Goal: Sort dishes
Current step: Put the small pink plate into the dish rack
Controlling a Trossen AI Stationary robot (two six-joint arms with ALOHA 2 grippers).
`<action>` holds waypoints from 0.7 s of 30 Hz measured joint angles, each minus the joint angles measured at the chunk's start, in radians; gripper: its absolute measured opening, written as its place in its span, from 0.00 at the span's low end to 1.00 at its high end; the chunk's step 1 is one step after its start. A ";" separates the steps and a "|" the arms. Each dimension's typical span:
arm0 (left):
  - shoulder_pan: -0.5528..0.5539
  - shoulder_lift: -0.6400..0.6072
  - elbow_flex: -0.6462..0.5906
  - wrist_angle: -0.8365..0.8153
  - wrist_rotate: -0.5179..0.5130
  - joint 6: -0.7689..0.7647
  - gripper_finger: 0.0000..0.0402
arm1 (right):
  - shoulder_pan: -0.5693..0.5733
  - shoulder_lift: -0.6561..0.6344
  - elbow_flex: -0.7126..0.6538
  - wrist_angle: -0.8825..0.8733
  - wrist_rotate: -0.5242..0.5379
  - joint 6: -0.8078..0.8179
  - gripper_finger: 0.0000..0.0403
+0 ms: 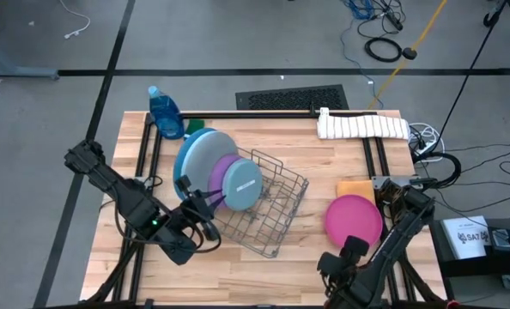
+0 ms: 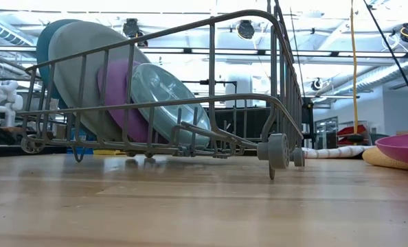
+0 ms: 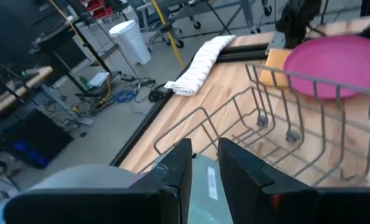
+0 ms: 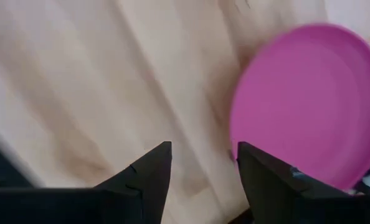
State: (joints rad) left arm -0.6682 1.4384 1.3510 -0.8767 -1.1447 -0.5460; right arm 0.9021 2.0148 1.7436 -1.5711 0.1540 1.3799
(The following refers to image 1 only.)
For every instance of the green and yellow sponge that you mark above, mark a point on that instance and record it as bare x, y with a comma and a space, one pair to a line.
195, 125

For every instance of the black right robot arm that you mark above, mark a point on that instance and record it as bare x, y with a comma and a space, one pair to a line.
392, 257

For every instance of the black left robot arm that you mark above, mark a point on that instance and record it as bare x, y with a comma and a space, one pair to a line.
130, 201

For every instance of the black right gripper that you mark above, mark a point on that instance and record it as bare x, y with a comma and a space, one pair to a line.
349, 255

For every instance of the black floor vent grate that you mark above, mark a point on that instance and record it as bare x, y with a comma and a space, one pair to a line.
291, 98

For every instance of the white SA7 booklet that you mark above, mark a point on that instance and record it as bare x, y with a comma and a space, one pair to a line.
467, 237

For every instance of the grey table leg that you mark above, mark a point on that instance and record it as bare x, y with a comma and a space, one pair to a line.
19, 72

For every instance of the white power strip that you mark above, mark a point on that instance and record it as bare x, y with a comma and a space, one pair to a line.
426, 143

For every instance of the small light blue plate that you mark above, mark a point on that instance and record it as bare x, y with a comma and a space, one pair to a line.
242, 184

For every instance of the large pale grey plate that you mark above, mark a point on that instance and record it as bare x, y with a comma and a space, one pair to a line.
208, 154

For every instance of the white striped rolled towel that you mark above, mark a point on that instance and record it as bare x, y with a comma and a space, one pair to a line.
362, 128

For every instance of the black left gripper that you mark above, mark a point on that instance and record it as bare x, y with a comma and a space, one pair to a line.
195, 199

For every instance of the blue dish soap bottle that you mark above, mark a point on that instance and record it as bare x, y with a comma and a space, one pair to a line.
165, 113

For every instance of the large pale green plate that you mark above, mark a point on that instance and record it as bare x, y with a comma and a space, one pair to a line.
183, 163

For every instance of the pink plate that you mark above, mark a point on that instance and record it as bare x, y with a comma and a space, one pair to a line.
353, 221

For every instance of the black slanted pole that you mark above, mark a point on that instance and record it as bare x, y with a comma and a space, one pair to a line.
469, 73

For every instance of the black caster wheel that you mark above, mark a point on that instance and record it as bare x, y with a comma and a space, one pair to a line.
491, 18

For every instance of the black aluminium table frame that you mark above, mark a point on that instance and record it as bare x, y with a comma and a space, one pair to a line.
255, 115

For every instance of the purple plate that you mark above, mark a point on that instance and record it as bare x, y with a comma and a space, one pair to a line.
217, 176

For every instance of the black side box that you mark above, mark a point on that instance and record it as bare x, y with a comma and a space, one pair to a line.
474, 268

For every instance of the large dark blue plate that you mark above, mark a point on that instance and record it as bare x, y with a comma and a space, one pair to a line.
177, 171

